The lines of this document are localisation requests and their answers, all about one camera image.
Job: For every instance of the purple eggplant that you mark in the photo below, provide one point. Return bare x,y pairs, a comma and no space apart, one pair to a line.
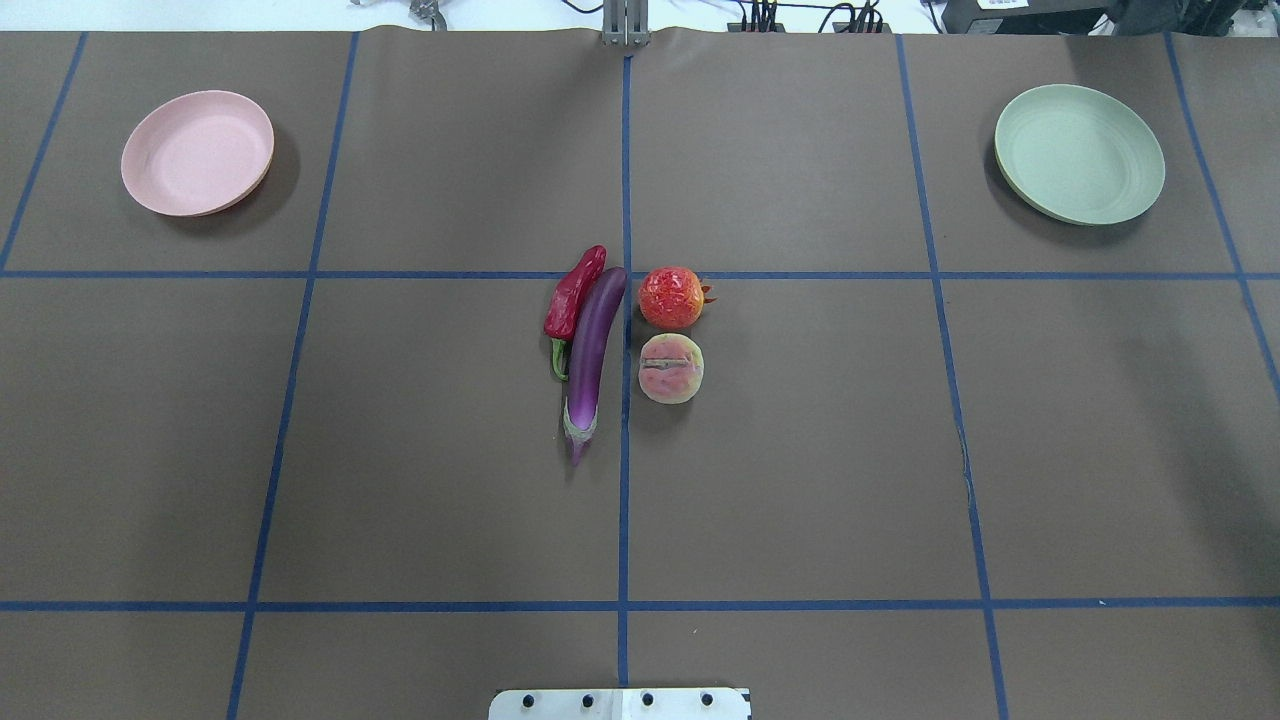
580,410

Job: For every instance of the red-orange pomegranate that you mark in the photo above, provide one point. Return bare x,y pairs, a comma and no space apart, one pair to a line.
672,298

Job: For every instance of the yellow-pink peach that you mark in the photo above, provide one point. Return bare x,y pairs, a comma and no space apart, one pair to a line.
671,369

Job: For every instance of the red chili pepper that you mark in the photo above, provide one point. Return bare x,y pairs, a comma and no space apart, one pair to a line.
565,304

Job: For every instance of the green plate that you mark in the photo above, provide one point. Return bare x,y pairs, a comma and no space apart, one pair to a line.
1079,156

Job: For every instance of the pink plate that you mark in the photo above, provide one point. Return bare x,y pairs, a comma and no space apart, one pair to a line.
198,154

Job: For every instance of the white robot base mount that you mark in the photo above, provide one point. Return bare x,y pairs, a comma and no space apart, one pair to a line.
623,703

